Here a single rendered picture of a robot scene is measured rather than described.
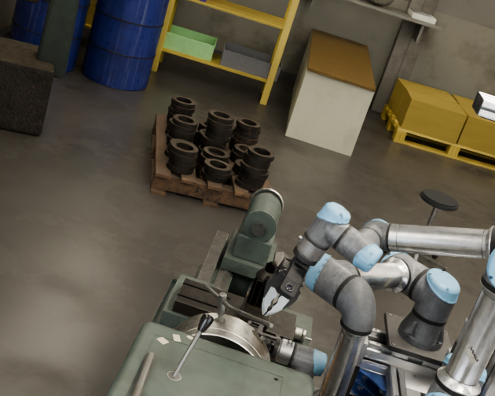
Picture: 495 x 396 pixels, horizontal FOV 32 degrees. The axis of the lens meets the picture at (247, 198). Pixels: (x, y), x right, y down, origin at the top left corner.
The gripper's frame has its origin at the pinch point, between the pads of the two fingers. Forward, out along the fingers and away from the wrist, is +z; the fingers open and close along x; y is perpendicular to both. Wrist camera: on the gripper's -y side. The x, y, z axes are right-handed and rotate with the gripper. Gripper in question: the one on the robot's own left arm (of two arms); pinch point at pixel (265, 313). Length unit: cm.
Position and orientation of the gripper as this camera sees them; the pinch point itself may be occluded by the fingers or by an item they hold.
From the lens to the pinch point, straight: 232.9
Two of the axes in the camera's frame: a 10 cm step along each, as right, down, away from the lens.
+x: -8.4, -5.3, -0.8
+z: -5.2, 7.7, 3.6
